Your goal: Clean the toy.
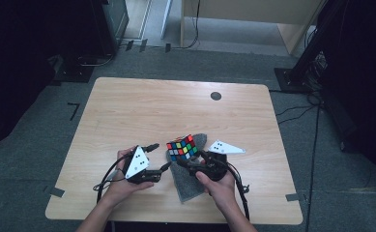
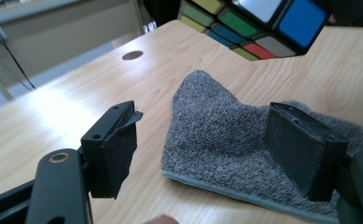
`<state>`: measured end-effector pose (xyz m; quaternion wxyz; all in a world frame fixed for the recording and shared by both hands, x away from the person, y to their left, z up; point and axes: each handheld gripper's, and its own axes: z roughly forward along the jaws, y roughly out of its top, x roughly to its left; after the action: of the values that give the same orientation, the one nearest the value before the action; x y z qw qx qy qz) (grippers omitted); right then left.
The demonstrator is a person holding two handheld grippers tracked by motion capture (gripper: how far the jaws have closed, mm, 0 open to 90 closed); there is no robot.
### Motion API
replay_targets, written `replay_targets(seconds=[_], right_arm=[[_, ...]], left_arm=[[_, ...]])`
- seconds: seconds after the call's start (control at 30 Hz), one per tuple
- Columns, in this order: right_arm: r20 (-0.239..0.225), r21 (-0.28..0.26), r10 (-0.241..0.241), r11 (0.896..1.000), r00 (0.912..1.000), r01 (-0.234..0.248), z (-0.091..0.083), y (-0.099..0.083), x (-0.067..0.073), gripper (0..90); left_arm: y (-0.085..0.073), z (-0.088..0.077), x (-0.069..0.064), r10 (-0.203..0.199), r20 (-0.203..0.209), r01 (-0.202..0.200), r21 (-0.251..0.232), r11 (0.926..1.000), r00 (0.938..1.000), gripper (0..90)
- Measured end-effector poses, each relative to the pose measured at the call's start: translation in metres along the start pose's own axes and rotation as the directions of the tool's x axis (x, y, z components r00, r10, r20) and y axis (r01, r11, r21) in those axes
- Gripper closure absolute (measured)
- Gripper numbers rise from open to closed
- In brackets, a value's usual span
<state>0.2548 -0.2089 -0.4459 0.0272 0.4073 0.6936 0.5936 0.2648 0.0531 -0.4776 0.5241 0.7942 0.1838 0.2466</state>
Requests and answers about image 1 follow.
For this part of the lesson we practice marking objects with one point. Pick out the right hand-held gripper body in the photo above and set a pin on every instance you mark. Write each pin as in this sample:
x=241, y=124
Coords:
x=222, y=147

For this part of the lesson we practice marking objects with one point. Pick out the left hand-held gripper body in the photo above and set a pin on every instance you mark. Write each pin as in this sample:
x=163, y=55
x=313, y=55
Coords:
x=137, y=164

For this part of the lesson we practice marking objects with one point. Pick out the multicoloured puzzle cube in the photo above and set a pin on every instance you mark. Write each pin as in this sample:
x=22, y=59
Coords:
x=182, y=148

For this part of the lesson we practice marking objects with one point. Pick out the grey cloth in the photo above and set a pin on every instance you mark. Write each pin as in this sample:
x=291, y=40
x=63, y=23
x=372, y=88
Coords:
x=187, y=187

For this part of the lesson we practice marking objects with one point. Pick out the person's left hand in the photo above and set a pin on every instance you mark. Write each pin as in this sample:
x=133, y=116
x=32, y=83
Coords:
x=118, y=190

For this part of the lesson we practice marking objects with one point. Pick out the person's right hand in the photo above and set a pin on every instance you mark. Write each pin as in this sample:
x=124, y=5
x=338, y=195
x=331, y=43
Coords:
x=222, y=193

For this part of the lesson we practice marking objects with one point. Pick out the black round table grommet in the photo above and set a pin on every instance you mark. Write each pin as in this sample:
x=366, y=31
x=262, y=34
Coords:
x=216, y=96

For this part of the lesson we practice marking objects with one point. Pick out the black corner tape mark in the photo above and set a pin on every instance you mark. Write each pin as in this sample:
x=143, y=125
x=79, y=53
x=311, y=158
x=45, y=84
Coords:
x=75, y=111

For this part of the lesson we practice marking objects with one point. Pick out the black metal stand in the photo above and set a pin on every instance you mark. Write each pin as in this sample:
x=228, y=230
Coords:
x=292, y=80

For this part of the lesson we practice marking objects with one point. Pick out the black tape piece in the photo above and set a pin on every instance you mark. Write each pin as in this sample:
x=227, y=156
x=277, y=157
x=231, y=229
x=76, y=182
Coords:
x=129, y=45
x=167, y=47
x=143, y=45

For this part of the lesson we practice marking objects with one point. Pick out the black cabinet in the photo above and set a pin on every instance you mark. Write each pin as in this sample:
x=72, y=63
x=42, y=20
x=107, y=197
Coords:
x=109, y=22

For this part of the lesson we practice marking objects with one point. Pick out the light wooden cabinet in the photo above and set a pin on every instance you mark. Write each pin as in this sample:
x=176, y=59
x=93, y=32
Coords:
x=240, y=9

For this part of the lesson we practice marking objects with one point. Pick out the dark curtain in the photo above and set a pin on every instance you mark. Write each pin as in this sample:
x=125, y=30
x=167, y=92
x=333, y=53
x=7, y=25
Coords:
x=369, y=80
x=14, y=64

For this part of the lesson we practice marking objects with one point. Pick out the black floor base plate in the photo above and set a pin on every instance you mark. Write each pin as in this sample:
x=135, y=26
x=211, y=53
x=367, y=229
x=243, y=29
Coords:
x=74, y=72

